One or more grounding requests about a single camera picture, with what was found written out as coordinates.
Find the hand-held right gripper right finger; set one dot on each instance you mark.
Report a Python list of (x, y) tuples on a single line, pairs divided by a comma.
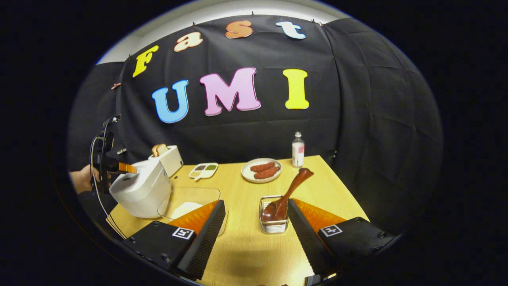
[(307, 240)]

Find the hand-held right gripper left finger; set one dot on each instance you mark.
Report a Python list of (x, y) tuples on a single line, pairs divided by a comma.
[(204, 238)]

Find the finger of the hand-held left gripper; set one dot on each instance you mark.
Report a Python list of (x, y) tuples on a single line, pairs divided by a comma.
[(127, 167)]

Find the white rice cooker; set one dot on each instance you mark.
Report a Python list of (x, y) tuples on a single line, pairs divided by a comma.
[(139, 190)]

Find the white rice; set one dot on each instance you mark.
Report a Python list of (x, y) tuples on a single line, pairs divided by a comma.
[(184, 208)]

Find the clear rice container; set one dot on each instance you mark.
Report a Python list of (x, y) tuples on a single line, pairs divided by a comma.
[(186, 194)]

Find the brown wooden spoon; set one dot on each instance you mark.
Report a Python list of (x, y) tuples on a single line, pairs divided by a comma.
[(291, 190)]

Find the toasted bread slice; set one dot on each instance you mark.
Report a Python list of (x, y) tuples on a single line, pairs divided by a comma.
[(159, 149)]

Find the white toaster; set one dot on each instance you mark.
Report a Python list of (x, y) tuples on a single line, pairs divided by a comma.
[(172, 161)]

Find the white divided grain tray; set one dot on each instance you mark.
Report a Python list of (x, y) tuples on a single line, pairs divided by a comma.
[(203, 171)]

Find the white plate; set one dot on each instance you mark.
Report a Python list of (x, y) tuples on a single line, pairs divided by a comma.
[(248, 174)]

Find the reddish brown sausage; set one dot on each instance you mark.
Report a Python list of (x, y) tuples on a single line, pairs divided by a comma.
[(262, 166), (268, 172)]

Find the clear bottle pink label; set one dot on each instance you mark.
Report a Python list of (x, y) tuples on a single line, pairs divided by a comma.
[(298, 153)]

